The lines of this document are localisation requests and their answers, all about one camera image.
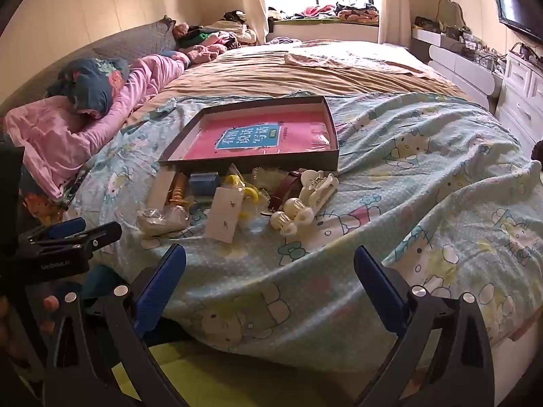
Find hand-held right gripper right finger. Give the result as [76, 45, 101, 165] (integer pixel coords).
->
[353, 245, 497, 407]

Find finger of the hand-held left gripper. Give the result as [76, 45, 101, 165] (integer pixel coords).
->
[32, 221, 124, 260]
[19, 217, 88, 247]

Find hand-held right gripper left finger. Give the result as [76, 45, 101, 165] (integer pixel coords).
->
[44, 244, 191, 407]

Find clear plastic jewelry bag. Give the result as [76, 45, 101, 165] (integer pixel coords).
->
[136, 207, 190, 238]

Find small blue plastic box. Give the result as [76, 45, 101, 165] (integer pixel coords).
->
[189, 172, 221, 196]

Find dark shallow cardboard box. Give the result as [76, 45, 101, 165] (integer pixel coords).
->
[158, 95, 340, 174]

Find white pearl hair clip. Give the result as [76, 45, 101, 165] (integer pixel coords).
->
[270, 197, 317, 236]

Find white claw hair clip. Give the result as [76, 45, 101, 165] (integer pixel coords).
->
[297, 170, 340, 211]

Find brown strap wristwatch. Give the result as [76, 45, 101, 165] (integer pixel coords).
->
[267, 170, 303, 213]

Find person's left hand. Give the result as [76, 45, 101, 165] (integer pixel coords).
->
[0, 294, 61, 361]

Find pink quilt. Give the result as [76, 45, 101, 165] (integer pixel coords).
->
[4, 53, 191, 202]

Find cartoon cat printed blanket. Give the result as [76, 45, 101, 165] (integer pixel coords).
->
[63, 91, 543, 363]

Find white earring card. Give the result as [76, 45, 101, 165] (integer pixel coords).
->
[206, 187, 245, 244]

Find dark blue floral pillow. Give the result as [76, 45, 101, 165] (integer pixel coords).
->
[46, 57, 132, 119]

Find pink book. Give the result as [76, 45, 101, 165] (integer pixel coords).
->
[184, 112, 334, 157]

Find grey quilted headboard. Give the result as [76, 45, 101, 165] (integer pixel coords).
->
[0, 17, 179, 111]

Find pink plush cloth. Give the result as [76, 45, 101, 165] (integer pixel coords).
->
[188, 44, 222, 65]

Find pile of clothes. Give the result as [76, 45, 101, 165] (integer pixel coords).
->
[174, 19, 260, 58]

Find tan bed sheet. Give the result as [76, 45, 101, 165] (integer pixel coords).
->
[123, 40, 467, 128]

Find pink lace blanket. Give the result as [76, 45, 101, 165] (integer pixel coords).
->
[283, 40, 430, 74]

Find white vanity dresser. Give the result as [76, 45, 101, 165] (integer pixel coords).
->
[409, 25, 506, 111]

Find white drawer cabinet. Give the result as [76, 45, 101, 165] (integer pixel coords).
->
[494, 49, 543, 145]

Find cream curtain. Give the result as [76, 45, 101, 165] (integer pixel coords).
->
[377, 0, 418, 45]
[231, 0, 272, 45]

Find clothes on window seat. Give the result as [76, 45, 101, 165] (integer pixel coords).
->
[267, 2, 380, 24]

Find cloud shaped mirror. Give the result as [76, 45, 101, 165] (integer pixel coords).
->
[437, 0, 464, 30]

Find wall television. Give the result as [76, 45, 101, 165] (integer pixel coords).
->
[492, 0, 543, 45]

